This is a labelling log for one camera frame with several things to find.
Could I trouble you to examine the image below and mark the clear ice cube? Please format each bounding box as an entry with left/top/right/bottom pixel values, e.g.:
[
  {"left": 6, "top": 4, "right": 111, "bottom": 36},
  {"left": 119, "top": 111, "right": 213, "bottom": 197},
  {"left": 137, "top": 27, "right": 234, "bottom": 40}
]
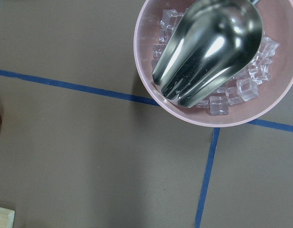
[
  {"left": 209, "top": 96, "right": 229, "bottom": 116},
  {"left": 236, "top": 77, "right": 259, "bottom": 102}
]

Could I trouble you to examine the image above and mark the steel ice scoop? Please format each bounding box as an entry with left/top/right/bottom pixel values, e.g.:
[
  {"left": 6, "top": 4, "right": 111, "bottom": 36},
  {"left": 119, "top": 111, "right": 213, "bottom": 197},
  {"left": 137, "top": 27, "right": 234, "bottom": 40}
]
[{"left": 152, "top": 0, "right": 263, "bottom": 108}]

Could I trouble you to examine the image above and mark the pink plastic bowl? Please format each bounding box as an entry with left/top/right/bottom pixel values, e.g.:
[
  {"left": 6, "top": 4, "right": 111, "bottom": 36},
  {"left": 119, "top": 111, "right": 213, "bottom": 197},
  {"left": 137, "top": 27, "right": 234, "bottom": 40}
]
[{"left": 134, "top": 0, "right": 293, "bottom": 127}]

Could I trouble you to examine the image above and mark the light wooden block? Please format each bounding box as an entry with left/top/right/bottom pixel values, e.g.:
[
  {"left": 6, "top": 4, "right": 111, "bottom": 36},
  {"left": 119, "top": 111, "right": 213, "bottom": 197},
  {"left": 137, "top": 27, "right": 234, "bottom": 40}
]
[{"left": 0, "top": 207, "right": 15, "bottom": 228}]

